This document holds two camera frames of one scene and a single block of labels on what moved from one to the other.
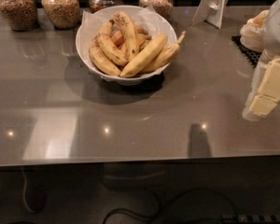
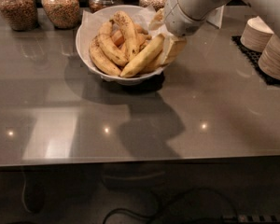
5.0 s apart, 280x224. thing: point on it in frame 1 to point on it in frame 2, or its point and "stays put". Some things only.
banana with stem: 167,57 stays put
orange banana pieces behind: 142,36 stays put
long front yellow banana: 144,58 stays put
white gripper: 278,28 to 179,19
